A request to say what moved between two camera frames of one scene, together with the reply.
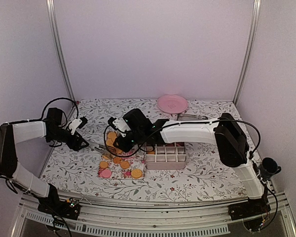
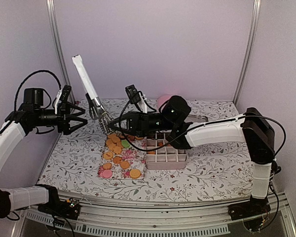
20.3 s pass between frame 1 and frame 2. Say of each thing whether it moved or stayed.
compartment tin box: stayed
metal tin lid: stayed
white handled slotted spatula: moved
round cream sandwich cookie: stayed
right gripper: moved
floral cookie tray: stayed
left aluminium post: stayed
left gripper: moved
